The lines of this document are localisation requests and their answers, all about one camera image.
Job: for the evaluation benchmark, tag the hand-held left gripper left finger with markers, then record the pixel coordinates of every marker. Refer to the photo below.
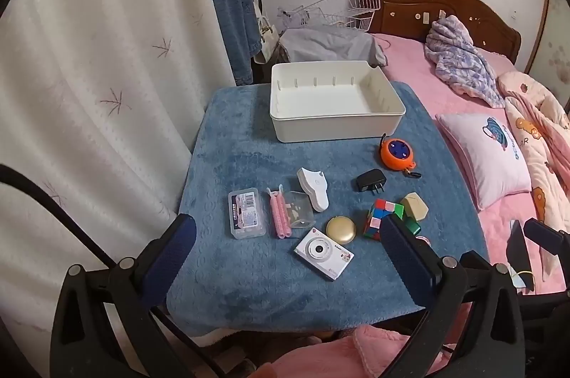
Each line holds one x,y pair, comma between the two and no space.
173,253

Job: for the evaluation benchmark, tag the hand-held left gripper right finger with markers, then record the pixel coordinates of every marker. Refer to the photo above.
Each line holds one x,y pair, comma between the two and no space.
405,262

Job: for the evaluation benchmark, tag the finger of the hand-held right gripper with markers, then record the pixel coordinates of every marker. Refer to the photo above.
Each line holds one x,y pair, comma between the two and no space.
545,237
519,249

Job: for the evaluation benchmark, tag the labelled clear plastic box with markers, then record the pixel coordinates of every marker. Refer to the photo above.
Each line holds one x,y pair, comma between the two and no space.
247,213

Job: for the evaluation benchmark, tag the small clear plastic box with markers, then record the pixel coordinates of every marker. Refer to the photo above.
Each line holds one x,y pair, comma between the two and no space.
300,208

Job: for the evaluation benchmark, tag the white storage box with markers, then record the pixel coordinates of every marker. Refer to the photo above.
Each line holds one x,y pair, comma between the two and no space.
329,124

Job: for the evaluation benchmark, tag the colourful twist puzzle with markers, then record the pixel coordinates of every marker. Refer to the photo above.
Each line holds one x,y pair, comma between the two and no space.
378,217

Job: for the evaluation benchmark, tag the beige block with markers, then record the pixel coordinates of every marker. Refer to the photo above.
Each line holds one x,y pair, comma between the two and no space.
415,206

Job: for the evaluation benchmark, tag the gold round compact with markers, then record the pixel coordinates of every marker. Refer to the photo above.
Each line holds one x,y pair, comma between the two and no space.
341,230

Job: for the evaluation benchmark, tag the black charger plug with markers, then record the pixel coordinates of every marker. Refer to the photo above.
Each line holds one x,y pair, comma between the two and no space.
369,180

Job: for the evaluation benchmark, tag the pink printed pillow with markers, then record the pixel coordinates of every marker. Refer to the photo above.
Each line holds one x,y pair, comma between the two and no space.
485,155

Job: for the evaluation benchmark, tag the pink fleece robe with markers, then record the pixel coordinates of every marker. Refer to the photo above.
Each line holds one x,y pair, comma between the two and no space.
356,351

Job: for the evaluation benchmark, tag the orange round tape measure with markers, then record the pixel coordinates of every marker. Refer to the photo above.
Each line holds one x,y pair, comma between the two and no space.
396,153

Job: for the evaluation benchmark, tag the peach printed quilt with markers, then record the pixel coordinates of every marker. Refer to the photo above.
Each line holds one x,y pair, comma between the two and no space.
534,128

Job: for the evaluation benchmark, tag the white handheld device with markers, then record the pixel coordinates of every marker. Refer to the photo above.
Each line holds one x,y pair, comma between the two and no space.
316,191

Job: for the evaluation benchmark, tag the blue fluffy towel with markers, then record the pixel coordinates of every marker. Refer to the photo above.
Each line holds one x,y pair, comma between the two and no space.
249,155

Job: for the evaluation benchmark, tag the purple patterned blanket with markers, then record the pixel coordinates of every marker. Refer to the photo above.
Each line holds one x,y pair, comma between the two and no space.
463,62

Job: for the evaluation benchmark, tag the pink bed sheet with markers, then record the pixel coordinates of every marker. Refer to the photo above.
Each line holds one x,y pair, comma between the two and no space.
414,66

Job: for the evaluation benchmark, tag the white patterned curtain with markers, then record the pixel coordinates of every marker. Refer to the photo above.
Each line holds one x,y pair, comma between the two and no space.
111,48

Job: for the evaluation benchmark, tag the white handbag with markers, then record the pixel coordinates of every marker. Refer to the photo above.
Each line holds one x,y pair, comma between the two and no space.
267,42

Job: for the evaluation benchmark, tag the grey cloth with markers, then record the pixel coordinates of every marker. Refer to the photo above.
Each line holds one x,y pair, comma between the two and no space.
325,44

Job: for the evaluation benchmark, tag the blue denim jacket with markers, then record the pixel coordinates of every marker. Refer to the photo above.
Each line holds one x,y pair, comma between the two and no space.
227,4

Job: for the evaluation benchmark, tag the brown wooden headboard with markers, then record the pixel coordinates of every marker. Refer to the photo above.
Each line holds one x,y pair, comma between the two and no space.
414,1

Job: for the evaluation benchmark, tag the white digital camera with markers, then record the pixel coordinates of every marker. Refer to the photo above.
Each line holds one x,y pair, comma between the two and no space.
323,255

